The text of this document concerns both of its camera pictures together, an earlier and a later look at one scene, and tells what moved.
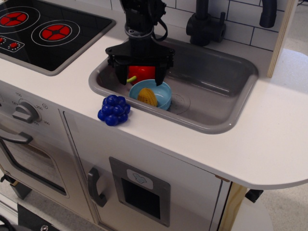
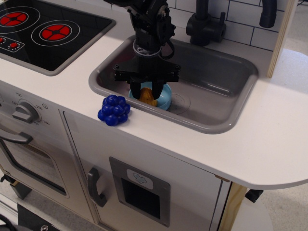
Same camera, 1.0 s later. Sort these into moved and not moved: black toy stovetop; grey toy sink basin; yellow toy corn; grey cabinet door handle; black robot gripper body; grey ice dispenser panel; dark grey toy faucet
Moved: black robot gripper body
Not moved: grey cabinet door handle; black toy stovetop; grey ice dispenser panel; yellow toy corn; dark grey toy faucet; grey toy sink basin
